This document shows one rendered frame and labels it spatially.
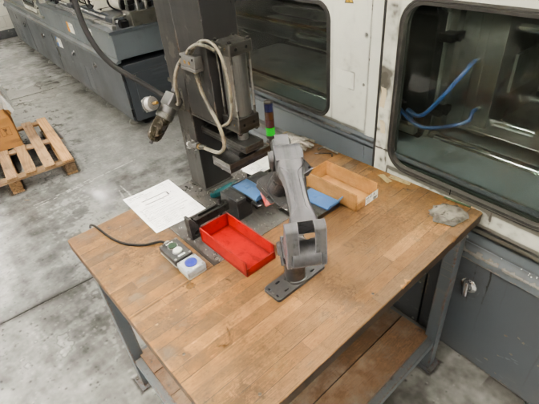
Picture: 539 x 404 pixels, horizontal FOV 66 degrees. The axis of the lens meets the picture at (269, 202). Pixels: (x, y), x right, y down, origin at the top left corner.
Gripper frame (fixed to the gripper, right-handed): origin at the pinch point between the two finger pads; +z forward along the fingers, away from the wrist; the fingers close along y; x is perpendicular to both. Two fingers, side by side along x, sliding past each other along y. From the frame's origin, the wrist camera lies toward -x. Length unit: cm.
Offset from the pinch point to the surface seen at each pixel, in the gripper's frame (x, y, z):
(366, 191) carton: -47, -12, 15
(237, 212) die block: -3.5, 10.7, 25.4
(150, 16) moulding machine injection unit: -140, 269, 171
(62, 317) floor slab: 57, 51, 158
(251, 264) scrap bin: 8.7, -9.4, 17.2
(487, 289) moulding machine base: -67, -70, 24
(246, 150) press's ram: -10.0, 21.0, 4.6
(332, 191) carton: -35.7, -4.6, 16.8
